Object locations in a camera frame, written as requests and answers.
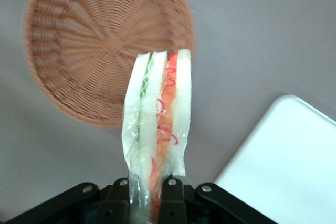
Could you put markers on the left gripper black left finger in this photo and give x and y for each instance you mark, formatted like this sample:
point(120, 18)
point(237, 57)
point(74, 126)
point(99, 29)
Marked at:
point(113, 203)

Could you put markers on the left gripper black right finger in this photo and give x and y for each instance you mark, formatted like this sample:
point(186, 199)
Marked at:
point(173, 203)

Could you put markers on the triangle sandwich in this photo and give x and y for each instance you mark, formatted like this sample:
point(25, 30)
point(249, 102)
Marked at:
point(168, 103)

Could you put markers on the cream rectangular tray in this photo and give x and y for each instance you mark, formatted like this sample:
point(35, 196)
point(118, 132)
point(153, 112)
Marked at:
point(288, 155)

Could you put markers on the round brown wicker basket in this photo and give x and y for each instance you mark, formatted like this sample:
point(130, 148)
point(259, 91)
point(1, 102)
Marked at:
point(78, 37)

